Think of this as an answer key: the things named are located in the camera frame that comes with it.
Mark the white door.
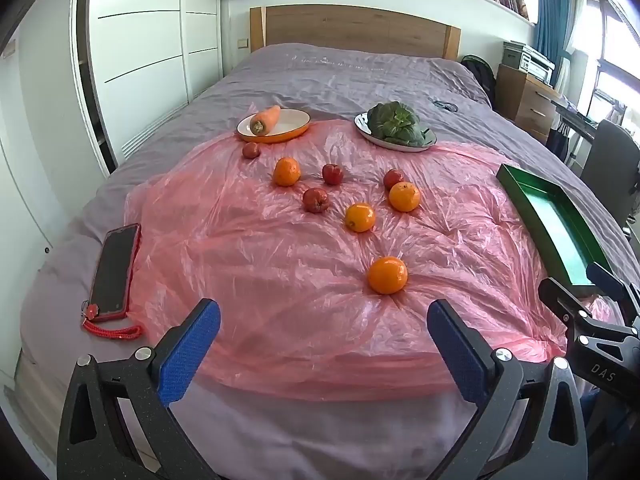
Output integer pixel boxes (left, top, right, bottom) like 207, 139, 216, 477
0, 132, 56, 381

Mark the green rectangular tray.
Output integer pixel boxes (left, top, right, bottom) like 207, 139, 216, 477
496, 163, 615, 298

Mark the pink plastic sheet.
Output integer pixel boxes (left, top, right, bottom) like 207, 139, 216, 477
123, 119, 626, 402

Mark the dark desk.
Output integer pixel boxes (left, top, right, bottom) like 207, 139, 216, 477
550, 97, 601, 141

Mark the grey printer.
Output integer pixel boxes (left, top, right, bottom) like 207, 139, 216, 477
501, 41, 556, 86

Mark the bok choy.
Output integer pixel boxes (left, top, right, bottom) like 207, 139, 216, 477
367, 101, 430, 147

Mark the grey office chair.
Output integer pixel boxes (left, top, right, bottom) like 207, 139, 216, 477
580, 119, 640, 231

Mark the wooden dresser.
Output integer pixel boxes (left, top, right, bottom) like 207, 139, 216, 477
495, 64, 563, 143

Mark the wooden headboard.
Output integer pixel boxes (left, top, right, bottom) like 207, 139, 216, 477
249, 5, 462, 61

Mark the black backpack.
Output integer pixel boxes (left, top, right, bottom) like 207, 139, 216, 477
460, 55, 497, 108

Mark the blue curtain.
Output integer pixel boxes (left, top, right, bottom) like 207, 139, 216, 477
531, 0, 576, 61

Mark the red wrist strap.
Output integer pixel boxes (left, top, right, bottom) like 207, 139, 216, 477
81, 301, 145, 339

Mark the orange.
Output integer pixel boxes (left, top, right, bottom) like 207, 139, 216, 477
345, 202, 376, 233
389, 181, 422, 213
272, 157, 302, 187
368, 256, 409, 295

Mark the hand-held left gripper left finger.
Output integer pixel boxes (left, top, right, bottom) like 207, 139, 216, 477
57, 299, 221, 480

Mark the orange oval dish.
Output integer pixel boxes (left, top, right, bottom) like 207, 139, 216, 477
236, 108, 311, 144

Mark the window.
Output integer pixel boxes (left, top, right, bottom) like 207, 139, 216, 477
570, 0, 640, 126

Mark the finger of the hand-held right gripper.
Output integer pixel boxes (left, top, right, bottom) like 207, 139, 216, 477
538, 277, 640, 393
586, 261, 640, 329

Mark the carrot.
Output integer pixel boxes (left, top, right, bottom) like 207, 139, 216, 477
249, 105, 282, 136

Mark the white round plate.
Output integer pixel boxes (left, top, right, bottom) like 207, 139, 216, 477
354, 111, 438, 152

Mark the red smartphone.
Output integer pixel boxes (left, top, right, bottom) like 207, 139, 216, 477
89, 223, 142, 322

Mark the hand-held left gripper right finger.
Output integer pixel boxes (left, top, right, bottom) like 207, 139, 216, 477
426, 299, 588, 480

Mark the white wardrobe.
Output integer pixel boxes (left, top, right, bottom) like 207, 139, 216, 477
70, 0, 223, 176

